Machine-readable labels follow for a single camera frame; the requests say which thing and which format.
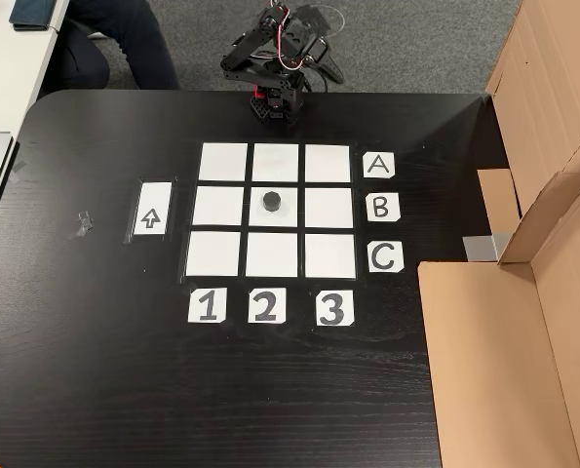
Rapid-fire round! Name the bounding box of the black power cable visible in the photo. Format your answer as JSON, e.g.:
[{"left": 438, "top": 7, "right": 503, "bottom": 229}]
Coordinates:
[{"left": 301, "top": 67, "right": 330, "bottom": 94}]

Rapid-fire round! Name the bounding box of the white paper grid square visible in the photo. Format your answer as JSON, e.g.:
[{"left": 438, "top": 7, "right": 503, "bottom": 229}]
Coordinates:
[
  {"left": 198, "top": 142, "right": 249, "bottom": 181},
  {"left": 245, "top": 232, "right": 299, "bottom": 279},
  {"left": 304, "top": 144, "right": 352, "bottom": 184},
  {"left": 191, "top": 186, "right": 245, "bottom": 227},
  {"left": 248, "top": 186, "right": 299, "bottom": 228},
  {"left": 184, "top": 231, "right": 242, "bottom": 278},
  {"left": 304, "top": 187, "right": 355, "bottom": 229},
  {"left": 251, "top": 142, "right": 300, "bottom": 183},
  {"left": 304, "top": 233, "right": 358, "bottom": 280}
]

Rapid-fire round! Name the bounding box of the paper sheet number 3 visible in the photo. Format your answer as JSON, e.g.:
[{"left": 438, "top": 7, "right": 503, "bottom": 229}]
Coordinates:
[{"left": 315, "top": 290, "right": 355, "bottom": 328}]

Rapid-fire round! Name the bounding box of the paper sheet letter C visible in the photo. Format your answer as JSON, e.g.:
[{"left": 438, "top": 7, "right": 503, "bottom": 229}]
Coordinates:
[{"left": 367, "top": 242, "right": 406, "bottom": 274}]

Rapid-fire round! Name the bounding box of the white desk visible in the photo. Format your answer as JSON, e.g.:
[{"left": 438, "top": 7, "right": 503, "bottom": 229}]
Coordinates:
[{"left": 0, "top": 0, "right": 71, "bottom": 136}]

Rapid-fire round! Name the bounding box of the person's leg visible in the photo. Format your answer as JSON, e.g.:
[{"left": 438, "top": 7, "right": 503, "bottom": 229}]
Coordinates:
[{"left": 50, "top": 0, "right": 181, "bottom": 92}]

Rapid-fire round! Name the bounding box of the tall brown cardboard panel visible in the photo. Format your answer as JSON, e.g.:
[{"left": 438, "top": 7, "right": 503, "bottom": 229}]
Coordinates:
[{"left": 483, "top": 0, "right": 580, "bottom": 215}]

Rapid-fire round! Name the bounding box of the large brown cardboard box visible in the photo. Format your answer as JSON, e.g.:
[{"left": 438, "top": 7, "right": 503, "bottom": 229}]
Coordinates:
[{"left": 417, "top": 170, "right": 580, "bottom": 468}]

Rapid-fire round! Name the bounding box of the paper sheet number 2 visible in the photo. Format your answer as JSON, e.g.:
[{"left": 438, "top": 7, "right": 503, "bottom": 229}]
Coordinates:
[{"left": 248, "top": 287, "right": 288, "bottom": 325}]

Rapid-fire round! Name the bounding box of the paper sheet number 1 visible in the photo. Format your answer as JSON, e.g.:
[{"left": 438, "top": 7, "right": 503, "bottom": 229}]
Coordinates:
[{"left": 187, "top": 287, "right": 228, "bottom": 324}]

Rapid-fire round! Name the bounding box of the crumpled clear tape piece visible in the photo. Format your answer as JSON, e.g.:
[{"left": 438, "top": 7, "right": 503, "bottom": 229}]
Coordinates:
[{"left": 67, "top": 210, "right": 95, "bottom": 241}]

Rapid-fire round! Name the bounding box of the paper sheet letter B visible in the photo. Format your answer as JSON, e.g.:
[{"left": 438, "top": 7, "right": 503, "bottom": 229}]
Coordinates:
[{"left": 366, "top": 192, "right": 402, "bottom": 223}]

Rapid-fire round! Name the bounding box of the paper sheet letter A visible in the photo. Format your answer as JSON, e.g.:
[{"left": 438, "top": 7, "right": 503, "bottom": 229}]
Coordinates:
[{"left": 363, "top": 151, "right": 397, "bottom": 179}]

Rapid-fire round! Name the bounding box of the white arrow paper sheet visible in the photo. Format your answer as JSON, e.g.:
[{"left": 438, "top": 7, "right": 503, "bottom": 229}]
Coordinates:
[{"left": 133, "top": 181, "right": 174, "bottom": 237}]

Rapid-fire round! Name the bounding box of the dark blue notebook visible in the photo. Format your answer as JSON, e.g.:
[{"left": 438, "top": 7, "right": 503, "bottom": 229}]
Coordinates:
[{"left": 9, "top": 0, "right": 58, "bottom": 32}]

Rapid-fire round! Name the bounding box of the grey block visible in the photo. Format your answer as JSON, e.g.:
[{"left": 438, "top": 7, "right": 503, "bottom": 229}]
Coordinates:
[{"left": 462, "top": 232, "right": 513, "bottom": 263}]

